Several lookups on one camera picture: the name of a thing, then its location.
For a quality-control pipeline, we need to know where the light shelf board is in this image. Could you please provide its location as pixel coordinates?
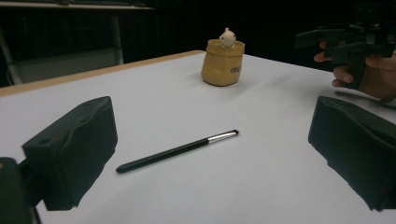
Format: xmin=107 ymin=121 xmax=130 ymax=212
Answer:
xmin=0 ymin=0 xmax=156 ymax=11

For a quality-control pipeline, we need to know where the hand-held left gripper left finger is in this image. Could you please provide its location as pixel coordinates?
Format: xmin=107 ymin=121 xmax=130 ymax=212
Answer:
xmin=21 ymin=95 xmax=119 ymax=212

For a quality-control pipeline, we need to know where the grey panel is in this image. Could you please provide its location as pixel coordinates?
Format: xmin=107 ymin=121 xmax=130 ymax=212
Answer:
xmin=14 ymin=47 xmax=120 ymax=84

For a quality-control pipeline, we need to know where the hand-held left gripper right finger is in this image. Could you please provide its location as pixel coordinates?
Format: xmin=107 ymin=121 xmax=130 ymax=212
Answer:
xmin=307 ymin=95 xmax=396 ymax=213

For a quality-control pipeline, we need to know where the black makeup brush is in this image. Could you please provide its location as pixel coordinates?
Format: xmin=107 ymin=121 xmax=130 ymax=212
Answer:
xmin=115 ymin=129 xmax=240 ymax=175

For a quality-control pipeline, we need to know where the yellow pot with animal figurine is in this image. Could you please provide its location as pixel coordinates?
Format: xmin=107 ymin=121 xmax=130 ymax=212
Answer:
xmin=200 ymin=27 xmax=246 ymax=88

